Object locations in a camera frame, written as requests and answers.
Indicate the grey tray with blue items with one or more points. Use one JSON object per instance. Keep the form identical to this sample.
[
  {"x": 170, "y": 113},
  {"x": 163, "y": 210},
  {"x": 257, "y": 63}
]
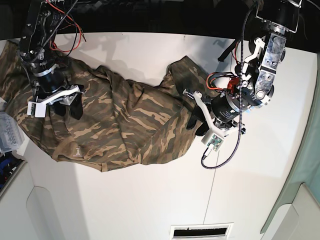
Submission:
[{"x": 10, "y": 166}]

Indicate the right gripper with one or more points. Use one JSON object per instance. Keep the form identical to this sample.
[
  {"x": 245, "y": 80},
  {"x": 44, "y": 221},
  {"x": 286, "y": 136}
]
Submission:
[{"x": 53, "y": 86}]

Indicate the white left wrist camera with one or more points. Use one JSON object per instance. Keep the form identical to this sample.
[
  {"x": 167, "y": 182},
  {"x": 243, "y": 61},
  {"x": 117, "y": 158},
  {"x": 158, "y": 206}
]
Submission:
[{"x": 213, "y": 140}]

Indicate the white slotted table vent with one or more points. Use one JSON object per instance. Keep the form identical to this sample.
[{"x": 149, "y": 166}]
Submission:
[{"x": 219, "y": 231}]

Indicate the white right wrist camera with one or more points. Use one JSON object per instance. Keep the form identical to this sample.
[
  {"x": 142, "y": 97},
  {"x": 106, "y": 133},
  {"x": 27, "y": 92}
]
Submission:
[{"x": 37, "y": 109}]

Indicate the camouflage t-shirt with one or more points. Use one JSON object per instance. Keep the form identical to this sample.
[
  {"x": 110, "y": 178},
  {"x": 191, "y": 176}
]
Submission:
[{"x": 124, "y": 122}]

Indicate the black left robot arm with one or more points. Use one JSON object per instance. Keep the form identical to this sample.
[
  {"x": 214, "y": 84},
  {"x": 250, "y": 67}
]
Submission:
[{"x": 251, "y": 84}]

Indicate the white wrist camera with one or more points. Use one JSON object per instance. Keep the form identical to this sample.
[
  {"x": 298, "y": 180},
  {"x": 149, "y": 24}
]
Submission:
[
  {"x": 213, "y": 140},
  {"x": 37, "y": 109}
]

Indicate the clear plastic screw box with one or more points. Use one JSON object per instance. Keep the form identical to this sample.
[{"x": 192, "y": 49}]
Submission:
[{"x": 11, "y": 136}]

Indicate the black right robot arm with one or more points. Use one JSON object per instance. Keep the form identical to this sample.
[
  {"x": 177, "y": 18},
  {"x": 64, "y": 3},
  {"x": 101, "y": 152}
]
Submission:
[{"x": 47, "y": 67}]

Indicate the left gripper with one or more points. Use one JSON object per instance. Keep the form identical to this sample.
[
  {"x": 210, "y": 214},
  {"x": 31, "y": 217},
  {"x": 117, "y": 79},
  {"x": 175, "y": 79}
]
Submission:
[{"x": 223, "y": 109}]

